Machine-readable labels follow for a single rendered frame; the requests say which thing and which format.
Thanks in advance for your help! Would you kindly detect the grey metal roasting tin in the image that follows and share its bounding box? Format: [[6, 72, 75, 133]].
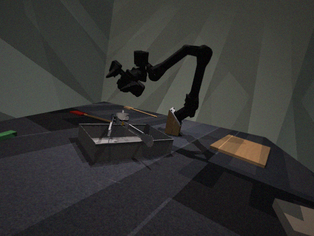
[[78, 124, 174, 163]]

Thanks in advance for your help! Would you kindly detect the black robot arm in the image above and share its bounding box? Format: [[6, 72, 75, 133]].
[[134, 44, 213, 123]]

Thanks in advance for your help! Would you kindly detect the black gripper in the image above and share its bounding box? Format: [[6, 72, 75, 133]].
[[106, 60, 145, 97]]

